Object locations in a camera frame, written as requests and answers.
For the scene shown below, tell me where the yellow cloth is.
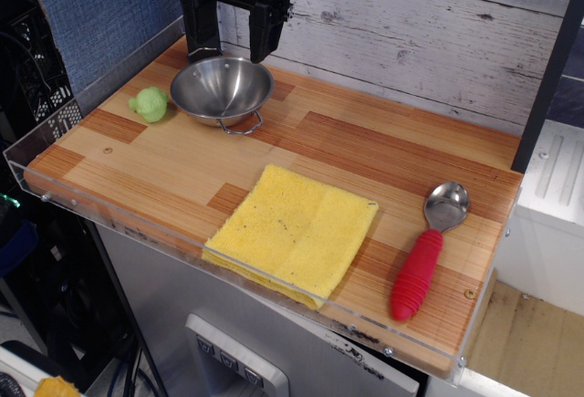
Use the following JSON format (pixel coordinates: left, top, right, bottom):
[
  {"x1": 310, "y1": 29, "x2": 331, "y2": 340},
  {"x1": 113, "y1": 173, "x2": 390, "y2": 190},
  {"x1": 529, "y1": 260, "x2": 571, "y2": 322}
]
[{"x1": 203, "y1": 164, "x2": 379, "y2": 310}]

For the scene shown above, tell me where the clear acrylic counter guard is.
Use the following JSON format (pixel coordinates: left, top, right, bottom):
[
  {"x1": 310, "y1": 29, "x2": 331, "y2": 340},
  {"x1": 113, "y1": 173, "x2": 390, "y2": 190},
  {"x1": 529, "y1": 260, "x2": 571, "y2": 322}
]
[{"x1": 2, "y1": 17, "x2": 524, "y2": 388}]

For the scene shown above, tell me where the stainless steel bowl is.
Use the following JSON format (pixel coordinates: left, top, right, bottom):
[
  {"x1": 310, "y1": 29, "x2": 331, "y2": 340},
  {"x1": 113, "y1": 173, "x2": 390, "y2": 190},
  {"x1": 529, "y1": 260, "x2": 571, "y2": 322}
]
[{"x1": 170, "y1": 56, "x2": 275, "y2": 135}]

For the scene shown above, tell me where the green toy figure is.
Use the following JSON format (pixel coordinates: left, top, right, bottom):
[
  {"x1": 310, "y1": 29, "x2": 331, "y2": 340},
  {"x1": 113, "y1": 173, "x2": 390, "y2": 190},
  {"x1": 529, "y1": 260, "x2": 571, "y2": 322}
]
[{"x1": 129, "y1": 86, "x2": 168, "y2": 123}]

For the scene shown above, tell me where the black plastic crate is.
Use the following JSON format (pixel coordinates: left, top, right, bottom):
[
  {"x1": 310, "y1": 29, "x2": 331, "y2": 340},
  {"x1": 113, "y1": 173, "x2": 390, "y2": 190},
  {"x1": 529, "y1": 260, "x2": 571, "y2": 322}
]
[{"x1": 1, "y1": 0, "x2": 81, "y2": 147}]

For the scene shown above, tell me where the red-handled metal spoon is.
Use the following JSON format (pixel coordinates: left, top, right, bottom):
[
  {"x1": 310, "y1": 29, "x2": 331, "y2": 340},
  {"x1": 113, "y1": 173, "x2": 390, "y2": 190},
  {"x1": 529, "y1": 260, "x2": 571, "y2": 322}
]
[{"x1": 390, "y1": 182, "x2": 469, "y2": 321}]

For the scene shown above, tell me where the black vertical post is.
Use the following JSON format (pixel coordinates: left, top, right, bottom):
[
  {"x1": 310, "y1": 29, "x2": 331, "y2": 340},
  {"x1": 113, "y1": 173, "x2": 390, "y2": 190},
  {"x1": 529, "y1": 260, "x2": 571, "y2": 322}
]
[{"x1": 511, "y1": 0, "x2": 583, "y2": 173}]

